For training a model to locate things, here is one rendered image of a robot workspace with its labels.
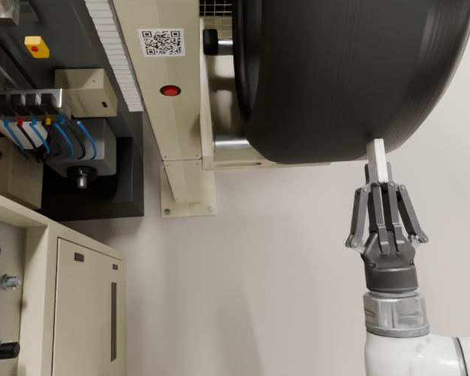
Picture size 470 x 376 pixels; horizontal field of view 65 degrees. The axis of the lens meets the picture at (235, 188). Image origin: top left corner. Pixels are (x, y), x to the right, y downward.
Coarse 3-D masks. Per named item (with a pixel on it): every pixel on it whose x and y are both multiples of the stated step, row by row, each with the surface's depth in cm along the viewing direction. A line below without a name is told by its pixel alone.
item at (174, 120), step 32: (128, 0) 54; (160, 0) 55; (192, 0) 55; (128, 32) 61; (192, 32) 62; (160, 64) 70; (192, 64) 71; (160, 96) 81; (192, 96) 83; (160, 128) 97; (192, 128) 99; (192, 160) 123; (192, 192) 163
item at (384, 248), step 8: (376, 184) 57; (376, 192) 58; (368, 200) 59; (376, 200) 57; (368, 208) 59; (376, 208) 57; (376, 216) 57; (376, 224) 57; (384, 232) 56; (384, 240) 56; (384, 248) 56
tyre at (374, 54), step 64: (256, 0) 95; (320, 0) 46; (384, 0) 46; (448, 0) 47; (256, 64) 99; (320, 64) 49; (384, 64) 50; (448, 64) 52; (256, 128) 67; (320, 128) 57; (384, 128) 59
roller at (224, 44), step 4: (220, 40) 100; (224, 40) 100; (228, 40) 100; (220, 44) 100; (224, 44) 100; (228, 44) 100; (232, 44) 100; (220, 48) 100; (224, 48) 100; (228, 48) 100; (232, 48) 100; (220, 52) 101; (224, 52) 101; (228, 52) 101; (232, 52) 101
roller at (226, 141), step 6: (222, 132) 94; (228, 132) 94; (234, 132) 94; (240, 132) 94; (216, 138) 92; (222, 138) 92; (228, 138) 92; (234, 138) 93; (240, 138) 93; (216, 144) 92; (222, 144) 93; (228, 144) 93; (234, 144) 93; (240, 144) 93; (246, 144) 93
